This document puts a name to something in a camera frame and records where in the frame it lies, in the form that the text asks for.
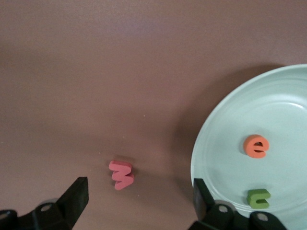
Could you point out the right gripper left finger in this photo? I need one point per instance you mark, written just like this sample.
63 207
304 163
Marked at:
62 210

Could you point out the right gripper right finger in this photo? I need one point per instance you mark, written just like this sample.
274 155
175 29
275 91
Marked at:
216 218

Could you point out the green foam letter u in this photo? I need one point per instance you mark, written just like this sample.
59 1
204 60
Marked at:
251 197

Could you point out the pink foam letter w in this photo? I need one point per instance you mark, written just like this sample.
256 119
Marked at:
121 175

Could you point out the orange foam letter e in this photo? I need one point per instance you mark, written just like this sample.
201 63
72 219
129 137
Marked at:
249 146

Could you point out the light green plate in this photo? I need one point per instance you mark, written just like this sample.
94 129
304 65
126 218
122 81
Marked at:
263 107

